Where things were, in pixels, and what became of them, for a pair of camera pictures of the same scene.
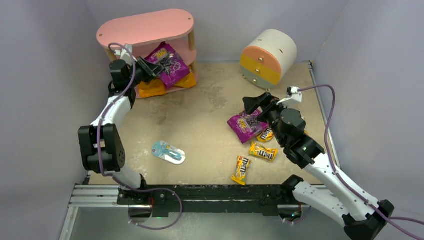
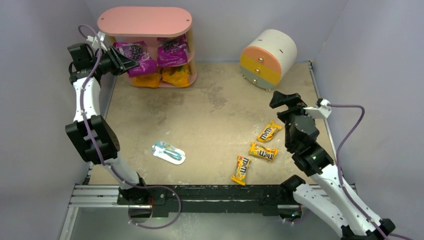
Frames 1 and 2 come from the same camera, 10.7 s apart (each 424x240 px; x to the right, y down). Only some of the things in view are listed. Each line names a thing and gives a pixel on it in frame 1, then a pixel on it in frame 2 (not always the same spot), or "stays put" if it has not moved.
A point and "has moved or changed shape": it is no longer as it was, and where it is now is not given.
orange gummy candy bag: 156,87 has moved or changed shape
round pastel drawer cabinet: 269,58 stays put
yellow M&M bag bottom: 240,175 stays put
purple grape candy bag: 245,126 has moved or changed shape
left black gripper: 143,67 -> 117,61
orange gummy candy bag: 188,81 -> 176,75
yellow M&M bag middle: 256,149 stays put
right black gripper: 266,106 -> 288,108
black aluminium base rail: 246,200 stays put
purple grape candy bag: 176,68 -> 172,51
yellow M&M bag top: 267,135 stays put
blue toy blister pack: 167,152 stays put
